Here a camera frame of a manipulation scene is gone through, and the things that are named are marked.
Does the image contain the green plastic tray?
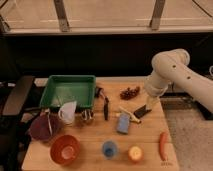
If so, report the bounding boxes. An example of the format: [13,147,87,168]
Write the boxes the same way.
[40,75,96,109]

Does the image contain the black handled tool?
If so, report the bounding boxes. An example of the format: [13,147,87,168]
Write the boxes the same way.
[95,87,109,120]

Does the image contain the blue cup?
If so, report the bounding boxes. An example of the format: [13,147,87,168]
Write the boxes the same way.
[102,141,118,159]

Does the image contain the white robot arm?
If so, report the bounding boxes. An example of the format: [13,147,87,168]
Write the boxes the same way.
[144,49,213,113]

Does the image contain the clear measuring cup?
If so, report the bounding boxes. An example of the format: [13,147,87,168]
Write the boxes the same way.
[58,101,77,124]

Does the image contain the dark red grapes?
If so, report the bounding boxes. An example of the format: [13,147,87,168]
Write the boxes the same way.
[120,86,140,100]

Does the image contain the orange bowl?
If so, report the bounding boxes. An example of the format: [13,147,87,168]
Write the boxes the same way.
[50,135,80,166]

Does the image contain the yellow red apple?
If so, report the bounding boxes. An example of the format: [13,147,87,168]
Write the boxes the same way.
[128,146,143,163]

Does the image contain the metal spoon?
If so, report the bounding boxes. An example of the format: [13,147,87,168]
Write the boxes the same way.
[46,109,52,135]

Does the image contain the small metal cup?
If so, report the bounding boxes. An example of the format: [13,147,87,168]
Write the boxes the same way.
[82,109,94,122]

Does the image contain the blue sponge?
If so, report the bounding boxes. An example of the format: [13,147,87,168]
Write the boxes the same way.
[116,113,130,134]

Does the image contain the black rectangular block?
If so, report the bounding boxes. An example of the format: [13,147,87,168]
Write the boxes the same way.
[133,106,150,119]

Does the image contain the black chair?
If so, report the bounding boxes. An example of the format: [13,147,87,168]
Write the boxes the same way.
[0,76,35,171]

